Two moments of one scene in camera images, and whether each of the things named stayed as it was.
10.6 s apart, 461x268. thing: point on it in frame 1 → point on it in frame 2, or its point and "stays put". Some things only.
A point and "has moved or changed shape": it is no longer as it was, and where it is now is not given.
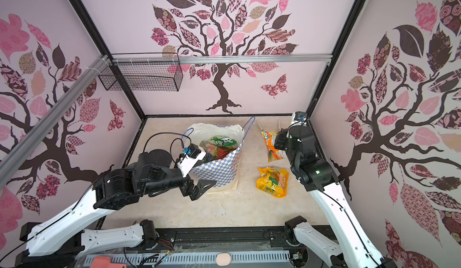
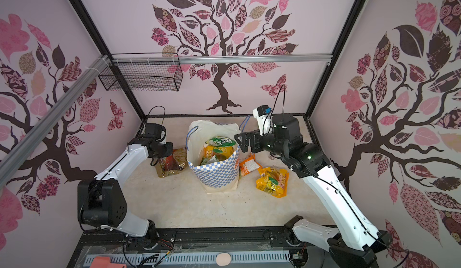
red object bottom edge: (104, 262) stays put
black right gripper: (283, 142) → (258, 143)
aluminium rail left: (14, 154) stays put
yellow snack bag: (273, 181) stays put
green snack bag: (222, 140) stays put
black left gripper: (194, 191) → (169, 150)
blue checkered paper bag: (225, 171) stays put
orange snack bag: (273, 153) has moved or changed shape
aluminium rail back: (198, 59) stays put
